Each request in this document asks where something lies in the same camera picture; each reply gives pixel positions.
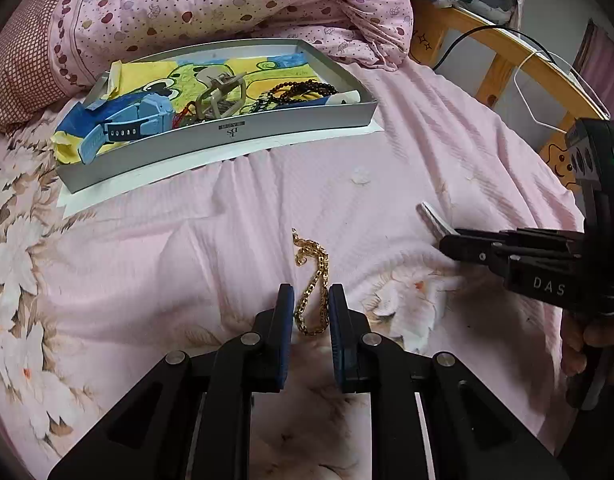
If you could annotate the beige hair claw clip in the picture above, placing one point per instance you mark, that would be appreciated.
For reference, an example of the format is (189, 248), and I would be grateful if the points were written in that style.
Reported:
(219, 95)

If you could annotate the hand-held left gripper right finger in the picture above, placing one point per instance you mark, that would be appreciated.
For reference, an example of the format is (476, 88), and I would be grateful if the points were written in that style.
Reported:
(337, 332)

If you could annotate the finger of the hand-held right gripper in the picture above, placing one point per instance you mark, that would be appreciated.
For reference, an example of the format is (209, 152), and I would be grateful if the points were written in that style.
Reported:
(542, 237)
(467, 250)

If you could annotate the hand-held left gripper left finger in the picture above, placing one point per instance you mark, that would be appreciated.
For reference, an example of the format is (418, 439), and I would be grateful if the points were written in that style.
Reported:
(286, 332)

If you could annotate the grey jewelry tray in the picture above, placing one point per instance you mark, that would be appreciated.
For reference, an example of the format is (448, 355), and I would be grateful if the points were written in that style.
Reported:
(227, 132)

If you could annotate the wooden bed frame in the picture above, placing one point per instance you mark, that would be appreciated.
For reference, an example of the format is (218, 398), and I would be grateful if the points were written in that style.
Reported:
(492, 35)

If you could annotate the blue wrist watch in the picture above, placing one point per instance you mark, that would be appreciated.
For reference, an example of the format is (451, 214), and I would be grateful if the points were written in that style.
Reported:
(137, 115)

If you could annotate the person's right hand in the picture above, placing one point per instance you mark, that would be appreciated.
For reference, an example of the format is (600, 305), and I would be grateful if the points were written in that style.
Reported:
(574, 345)

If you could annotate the red striped pillow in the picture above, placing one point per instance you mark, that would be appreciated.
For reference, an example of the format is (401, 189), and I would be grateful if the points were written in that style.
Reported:
(22, 70)

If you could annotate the silver metal hair clip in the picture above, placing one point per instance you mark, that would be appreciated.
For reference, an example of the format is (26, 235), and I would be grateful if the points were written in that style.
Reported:
(434, 217)

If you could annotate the cartoon print cloth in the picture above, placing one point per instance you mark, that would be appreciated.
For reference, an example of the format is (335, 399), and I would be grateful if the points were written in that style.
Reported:
(152, 77)

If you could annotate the pink dotted quilt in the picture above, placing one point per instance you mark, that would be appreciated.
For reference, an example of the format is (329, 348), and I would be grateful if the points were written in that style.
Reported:
(212, 5)

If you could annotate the pink floral bedsheet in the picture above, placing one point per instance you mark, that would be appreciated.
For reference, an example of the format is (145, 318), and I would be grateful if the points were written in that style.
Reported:
(162, 260)

